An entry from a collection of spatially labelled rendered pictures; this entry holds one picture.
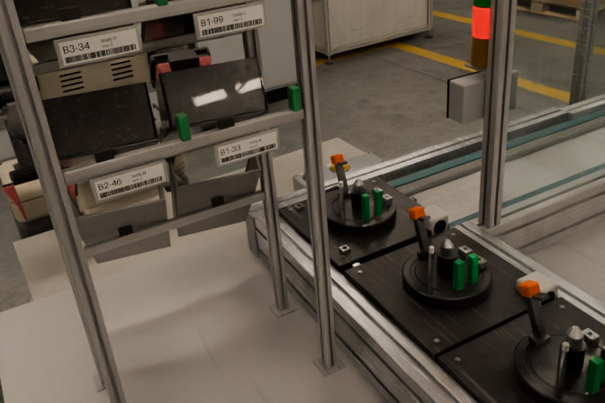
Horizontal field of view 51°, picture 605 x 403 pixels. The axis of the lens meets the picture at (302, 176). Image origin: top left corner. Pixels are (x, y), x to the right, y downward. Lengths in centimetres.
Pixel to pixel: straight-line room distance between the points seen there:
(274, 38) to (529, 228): 338
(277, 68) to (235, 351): 356
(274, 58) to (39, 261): 324
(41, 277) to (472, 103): 93
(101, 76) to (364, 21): 407
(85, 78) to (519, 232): 106
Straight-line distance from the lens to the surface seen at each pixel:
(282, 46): 453
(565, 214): 137
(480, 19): 109
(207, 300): 125
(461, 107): 111
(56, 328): 129
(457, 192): 143
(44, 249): 154
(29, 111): 72
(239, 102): 83
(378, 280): 106
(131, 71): 168
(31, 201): 202
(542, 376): 90
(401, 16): 579
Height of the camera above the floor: 161
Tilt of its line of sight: 27 degrees down
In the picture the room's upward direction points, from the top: 5 degrees counter-clockwise
